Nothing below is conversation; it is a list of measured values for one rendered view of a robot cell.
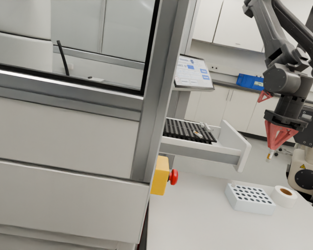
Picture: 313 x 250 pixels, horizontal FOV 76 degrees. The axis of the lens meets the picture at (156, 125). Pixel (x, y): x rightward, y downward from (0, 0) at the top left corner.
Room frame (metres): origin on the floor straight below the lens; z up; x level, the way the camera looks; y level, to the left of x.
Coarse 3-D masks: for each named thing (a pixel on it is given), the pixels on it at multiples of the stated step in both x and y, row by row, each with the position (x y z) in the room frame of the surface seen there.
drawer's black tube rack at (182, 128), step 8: (168, 120) 0.84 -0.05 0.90; (176, 120) 0.86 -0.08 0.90; (168, 128) 0.73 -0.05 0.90; (176, 128) 0.74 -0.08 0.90; (184, 128) 0.76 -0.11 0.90; (192, 128) 0.79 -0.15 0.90; (200, 128) 0.81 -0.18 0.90; (168, 136) 0.72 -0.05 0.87; (176, 136) 0.74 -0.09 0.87; (184, 136) 0.69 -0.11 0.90; (192, 136) 0.69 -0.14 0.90; (208, 136) 0.73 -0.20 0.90
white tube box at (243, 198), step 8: (232, 192) 0.55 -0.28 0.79; (240, 192) 0.55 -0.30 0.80; (248, 192) 0.56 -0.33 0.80; (256, 192) 0.58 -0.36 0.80; (264, 192) 0.58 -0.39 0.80; (232, 200) 0.53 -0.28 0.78; (240, 200) 0.51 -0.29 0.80; (248, 200) 0.52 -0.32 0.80; (256, 200) 0.54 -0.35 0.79; (264, 200) 0.54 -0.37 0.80; (240, 208) 0.51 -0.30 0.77; (248, 208) 0.51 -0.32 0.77; (256, 208) 0.52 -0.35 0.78; (264, 208) 0.52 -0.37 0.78; (272, 208) 0.52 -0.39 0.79
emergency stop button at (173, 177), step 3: (171, 171) 0.46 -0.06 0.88; (174, 171) 0.44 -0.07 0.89; (177, 171) 0.44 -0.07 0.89; (171, 174) 0.44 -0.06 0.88; (174, 174) 0.43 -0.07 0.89; (177, 174) 0.43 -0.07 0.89; (171, 177) 0.43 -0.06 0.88; (174, 177) 0.43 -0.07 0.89; (177, 177) 0.43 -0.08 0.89; (171, 180) 0.43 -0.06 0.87; (174, 180) 0.42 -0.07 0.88; (171, 183) 0.43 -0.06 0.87; (174, 183) 0.42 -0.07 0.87
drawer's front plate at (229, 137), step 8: (224, 120) 0.92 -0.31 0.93; (224, 128) 0.87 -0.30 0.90; (232, 128) 0.80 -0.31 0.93; (224, 136) 0.84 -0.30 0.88; (232, 136) 0.77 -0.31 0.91; (240, 136) 0.72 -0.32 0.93; (224, 144) 0.82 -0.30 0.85; (232, 144) 0.75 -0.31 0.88; (240, 144) 0.68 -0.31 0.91; (248, 144) 0.65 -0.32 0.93; (248, 152) 0.64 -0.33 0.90; (240, 160) 0.65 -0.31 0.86; (240, 168) 0.64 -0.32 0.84
